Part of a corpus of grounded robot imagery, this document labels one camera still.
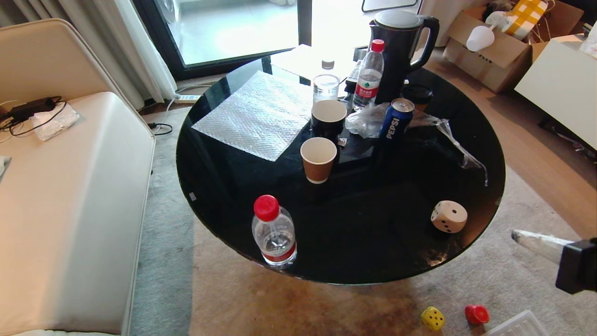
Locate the black power adapter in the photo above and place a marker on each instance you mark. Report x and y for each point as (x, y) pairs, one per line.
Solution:
(31, 108)

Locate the cardboard box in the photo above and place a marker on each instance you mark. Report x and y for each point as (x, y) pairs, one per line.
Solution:
(499, 60)

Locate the brown paper cup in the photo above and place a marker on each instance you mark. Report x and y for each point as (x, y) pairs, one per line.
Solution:
(318, 161)

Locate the blue soda can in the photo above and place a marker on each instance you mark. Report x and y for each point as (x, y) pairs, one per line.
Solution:
(395, 123)

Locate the clear plastic box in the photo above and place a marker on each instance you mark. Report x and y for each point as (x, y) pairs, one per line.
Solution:
(520, 325)

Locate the white power strip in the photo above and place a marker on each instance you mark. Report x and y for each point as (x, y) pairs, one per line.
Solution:
(187, 98)

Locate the yellow checkered cloth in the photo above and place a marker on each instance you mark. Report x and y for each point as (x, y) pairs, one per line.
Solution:
(527, 16)

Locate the black electric kettle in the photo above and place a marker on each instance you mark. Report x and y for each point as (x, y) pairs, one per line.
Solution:
(399, 51)

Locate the grey rug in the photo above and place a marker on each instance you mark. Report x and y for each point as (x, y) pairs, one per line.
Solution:
(163, 233)

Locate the black window frame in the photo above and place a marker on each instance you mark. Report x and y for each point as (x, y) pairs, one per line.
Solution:
(154, 37)

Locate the black lidded coffee cup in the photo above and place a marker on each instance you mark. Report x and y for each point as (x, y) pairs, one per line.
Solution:
(418, 94)

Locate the white curtain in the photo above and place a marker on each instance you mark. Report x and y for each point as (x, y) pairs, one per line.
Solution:
(116, 42)

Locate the water bottle low water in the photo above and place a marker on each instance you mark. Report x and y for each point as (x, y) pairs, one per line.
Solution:
(275, 238)

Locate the cream sofa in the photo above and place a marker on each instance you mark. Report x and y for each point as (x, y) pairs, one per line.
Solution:
(70, 196)

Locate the black paper cup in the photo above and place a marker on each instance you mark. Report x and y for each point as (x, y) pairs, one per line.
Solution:
(329, 121)

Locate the clear plastic wrap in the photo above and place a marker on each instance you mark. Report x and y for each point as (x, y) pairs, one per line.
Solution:
(366, 122)

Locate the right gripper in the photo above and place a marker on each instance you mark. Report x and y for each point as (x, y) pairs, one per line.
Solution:
(580, 266)

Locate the water bottle green label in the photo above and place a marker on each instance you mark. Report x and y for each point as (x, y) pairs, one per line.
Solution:
(368, 79)

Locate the yellow die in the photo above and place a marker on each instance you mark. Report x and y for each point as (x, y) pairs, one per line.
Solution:
(433, 318)

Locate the bubble wrap sheet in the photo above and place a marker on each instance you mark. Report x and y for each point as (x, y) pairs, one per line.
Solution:
(256, 116)

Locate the white plastic scoop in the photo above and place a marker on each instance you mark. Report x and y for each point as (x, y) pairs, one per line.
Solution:
(479, 38)

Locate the white tissue packet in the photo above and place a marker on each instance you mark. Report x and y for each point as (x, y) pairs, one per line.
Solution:
(53, 123)

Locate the red die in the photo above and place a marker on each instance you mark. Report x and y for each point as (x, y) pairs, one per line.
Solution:
(476, 315)

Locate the clear drinking glass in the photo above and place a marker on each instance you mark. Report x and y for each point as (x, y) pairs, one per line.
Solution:
(325, 87)

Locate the large white die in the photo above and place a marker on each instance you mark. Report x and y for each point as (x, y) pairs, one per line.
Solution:
(448, 216)

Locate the white side table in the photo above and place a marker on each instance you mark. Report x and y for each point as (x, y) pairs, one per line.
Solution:
(559, 84)

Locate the round black glass table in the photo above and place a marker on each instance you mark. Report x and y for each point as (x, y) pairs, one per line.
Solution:
(364, 224)

